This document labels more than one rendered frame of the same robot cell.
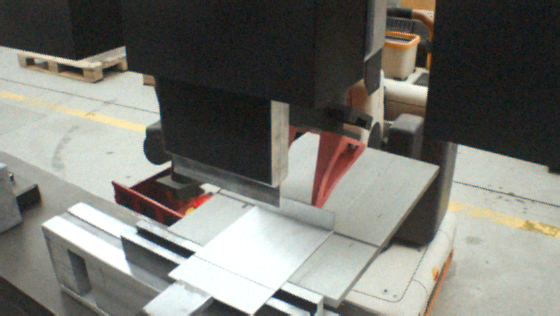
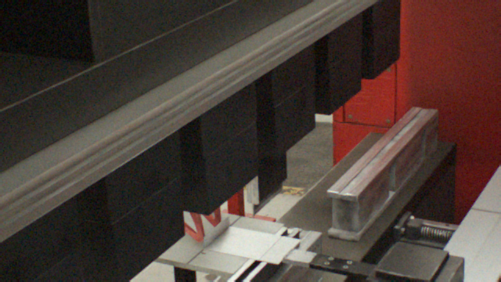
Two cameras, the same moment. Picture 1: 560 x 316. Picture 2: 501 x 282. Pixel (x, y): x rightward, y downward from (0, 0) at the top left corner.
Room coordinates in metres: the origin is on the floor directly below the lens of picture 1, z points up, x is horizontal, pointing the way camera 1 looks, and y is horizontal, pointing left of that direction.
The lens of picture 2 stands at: (0.45, 1.39, 1.71)
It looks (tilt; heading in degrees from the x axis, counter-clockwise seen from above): 21 degrees down; 266
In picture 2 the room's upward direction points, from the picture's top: 2 degrees counter-clockwise
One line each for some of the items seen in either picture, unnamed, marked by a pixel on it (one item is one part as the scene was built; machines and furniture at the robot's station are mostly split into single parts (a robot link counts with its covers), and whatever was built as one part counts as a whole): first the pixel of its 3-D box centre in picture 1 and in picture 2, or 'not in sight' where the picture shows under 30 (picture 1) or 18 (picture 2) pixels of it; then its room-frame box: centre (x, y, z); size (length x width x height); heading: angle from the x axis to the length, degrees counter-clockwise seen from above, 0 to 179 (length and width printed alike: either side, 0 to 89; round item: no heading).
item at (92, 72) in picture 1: (86, 56); not in sight; (4.57, 1.94, 0.07); 1.20 x 0.80 x 0.14; 59
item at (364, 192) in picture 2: not in sight; (387, 168); (0.04, -0.42, 0.92); 0.50 x 0.06 x 0.10; 58
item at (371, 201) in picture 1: (318, 199); (188, 236); (0.45, -0.03, 1.00); 0.26 x 0.18 x 0.01; 148
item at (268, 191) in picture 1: (220, 129); (267, 174); (0.33, 0.05, 1.13); 0.10 x 0.02 x 0.10; 58
